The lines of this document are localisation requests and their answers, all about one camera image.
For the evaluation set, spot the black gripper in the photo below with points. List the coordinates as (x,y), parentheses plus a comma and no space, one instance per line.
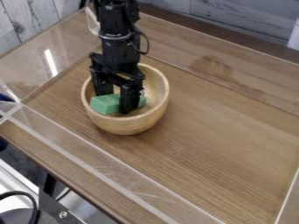
(114,67)

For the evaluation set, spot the green rectangular block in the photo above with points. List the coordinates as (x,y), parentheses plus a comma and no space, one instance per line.
(107,104)

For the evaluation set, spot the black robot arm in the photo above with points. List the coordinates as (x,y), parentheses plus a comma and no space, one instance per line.
(118,16)

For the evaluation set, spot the brown wooden bowl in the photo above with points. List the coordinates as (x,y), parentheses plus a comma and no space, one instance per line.
(143,118)

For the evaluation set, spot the black metal table leg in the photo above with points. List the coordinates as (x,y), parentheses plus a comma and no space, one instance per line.
(50,185)

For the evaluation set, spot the clear acrylic corner bracket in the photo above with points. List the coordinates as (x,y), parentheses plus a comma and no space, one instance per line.
(94,25)

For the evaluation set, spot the clear acrylic tray wall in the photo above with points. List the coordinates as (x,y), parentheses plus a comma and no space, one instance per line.
(218,163)

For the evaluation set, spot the grey metal bracket with screw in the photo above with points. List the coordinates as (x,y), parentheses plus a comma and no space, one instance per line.
(54,213)

